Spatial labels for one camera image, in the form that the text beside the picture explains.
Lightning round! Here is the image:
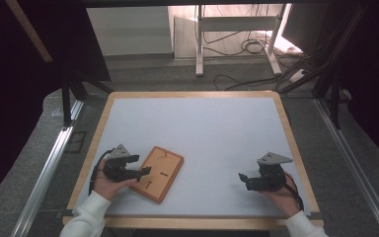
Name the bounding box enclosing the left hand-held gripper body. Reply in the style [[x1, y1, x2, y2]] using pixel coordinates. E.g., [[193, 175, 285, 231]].
[[103, 143, 133, 183]]

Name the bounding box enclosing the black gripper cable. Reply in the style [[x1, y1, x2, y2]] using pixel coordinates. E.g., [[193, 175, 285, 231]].
[[282, 172, 305, 211], [88, 148, 114, 196]]

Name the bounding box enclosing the wooden photo frame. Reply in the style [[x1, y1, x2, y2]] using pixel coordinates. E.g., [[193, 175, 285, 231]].
[[128, 145, 185, 204]]

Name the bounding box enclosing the long black floor cable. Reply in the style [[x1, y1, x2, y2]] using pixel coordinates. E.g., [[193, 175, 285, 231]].
[[212, 73, 280, 92]]

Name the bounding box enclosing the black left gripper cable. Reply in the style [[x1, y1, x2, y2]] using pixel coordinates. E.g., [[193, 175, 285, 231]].
[[88, 148, 114, 196]]

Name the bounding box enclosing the person's left hand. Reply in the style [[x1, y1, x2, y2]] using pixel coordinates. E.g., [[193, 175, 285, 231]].
[[93, 159, 139, 202]]

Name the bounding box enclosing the black curtain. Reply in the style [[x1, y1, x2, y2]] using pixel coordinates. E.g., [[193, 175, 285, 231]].
[[337, 0, 379, 162], [0, 0, 112, 211]]

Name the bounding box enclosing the aluminium rail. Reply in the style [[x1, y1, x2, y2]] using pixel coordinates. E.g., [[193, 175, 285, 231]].
[[314, 98, 379, 237], [10, 100, 85, 237]]

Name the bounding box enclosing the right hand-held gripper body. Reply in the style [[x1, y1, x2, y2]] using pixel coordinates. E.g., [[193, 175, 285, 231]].
[[245, 151, 294, 193]]

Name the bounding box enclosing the white metal desk frame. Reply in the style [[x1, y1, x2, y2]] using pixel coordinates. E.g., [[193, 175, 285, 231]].
[[194, 3, 292, 77]]

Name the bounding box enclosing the black cable bundle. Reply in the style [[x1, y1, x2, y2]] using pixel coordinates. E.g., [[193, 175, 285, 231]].
[[274, 6, 367, 95]]

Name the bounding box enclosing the black metal stand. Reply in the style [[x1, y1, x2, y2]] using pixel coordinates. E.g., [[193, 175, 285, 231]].
[[61, 72, 114, 127], [312, 70, 341, 130]]

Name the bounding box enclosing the white power strip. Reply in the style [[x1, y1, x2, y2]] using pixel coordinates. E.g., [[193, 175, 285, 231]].
[[289, 68, 308, 83]]

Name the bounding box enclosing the person's right hand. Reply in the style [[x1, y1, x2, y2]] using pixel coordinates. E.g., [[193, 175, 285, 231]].
[[260, 172, 302, 219]]

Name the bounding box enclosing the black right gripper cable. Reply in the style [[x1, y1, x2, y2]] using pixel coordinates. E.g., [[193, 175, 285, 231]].
[[282, 172, 305, 211]]

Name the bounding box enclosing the coiled black floor cable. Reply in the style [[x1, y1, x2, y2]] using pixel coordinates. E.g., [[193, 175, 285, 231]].
[[203, 30, 268, 57]]

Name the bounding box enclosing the wooden bar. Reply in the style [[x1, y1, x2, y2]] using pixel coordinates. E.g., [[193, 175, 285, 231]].
[[4, 0, 53, 63]]

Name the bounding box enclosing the white table mat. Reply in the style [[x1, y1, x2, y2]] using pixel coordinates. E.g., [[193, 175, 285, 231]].
[[72, 97, 312, 218]]

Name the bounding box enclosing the dark floor grate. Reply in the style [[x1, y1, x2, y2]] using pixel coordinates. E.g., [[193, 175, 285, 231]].
[[64, 130, 88, 154]]

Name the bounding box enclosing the white cabinet panel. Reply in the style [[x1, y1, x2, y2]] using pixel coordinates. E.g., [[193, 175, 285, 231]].
[[86, 6, 174, 57]]

